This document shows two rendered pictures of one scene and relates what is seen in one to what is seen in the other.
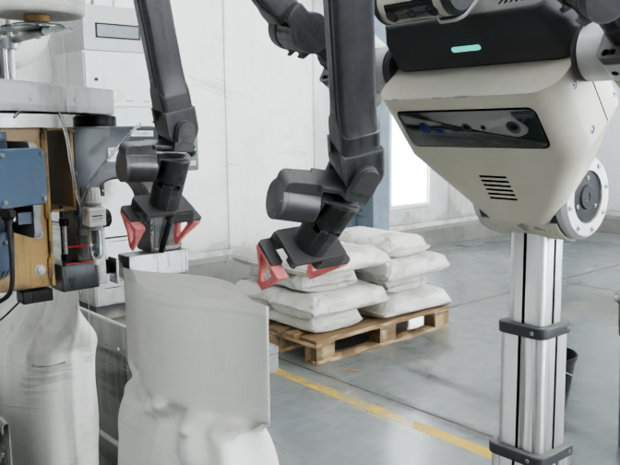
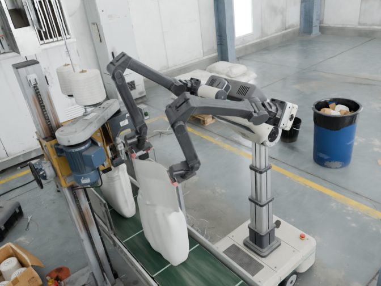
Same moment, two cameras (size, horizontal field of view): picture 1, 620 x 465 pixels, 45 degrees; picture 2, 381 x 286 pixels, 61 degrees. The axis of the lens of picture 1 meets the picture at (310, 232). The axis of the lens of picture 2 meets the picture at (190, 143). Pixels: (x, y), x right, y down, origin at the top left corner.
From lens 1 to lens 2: 0.84 m
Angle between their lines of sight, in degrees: 21
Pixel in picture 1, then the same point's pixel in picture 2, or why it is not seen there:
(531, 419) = (259, 193)
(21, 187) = (99, 160)
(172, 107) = (138, 125)
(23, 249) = not seen: hidden behind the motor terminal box
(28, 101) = (94, 128)
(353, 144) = (190, 162)
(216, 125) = (156, 15)
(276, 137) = (182, 16)
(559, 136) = (257, 132)
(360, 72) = (189, 149)
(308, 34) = (178, 91)
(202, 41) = not seen: outside the picture
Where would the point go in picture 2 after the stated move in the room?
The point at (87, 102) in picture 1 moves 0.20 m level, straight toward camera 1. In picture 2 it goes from (110, 112) to (111, 125)
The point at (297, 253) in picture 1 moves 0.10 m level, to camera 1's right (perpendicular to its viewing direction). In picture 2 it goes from (180, 179) to (199, 177)
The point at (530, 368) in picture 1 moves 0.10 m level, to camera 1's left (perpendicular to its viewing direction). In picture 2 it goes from (258, 180) to (242, 181)
